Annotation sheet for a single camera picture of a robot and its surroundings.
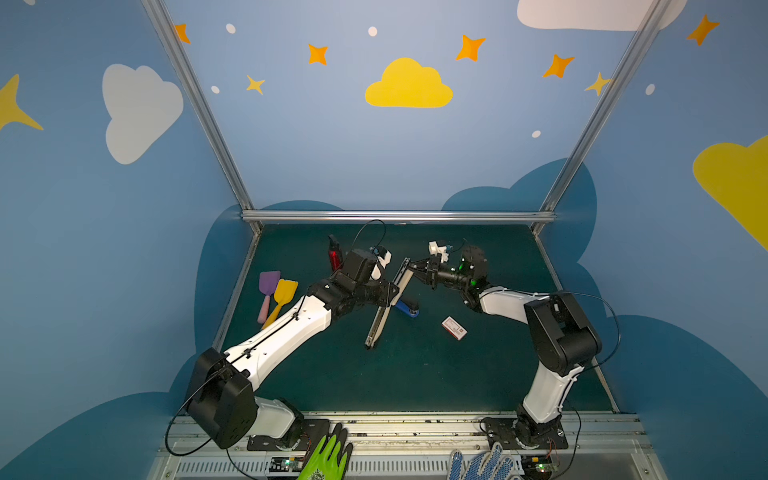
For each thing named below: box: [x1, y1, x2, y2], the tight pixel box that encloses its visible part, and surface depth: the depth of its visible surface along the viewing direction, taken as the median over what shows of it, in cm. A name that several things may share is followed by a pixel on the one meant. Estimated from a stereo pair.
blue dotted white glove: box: [447, 442, 522, 480], surface depth 71 cm
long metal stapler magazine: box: [364, 257, 414, 349], surface depth 82 cm
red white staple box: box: [441, 316, 468, 341], surface depth 95 cm
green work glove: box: [298, 422, 354, 480], surface depth 71 cm
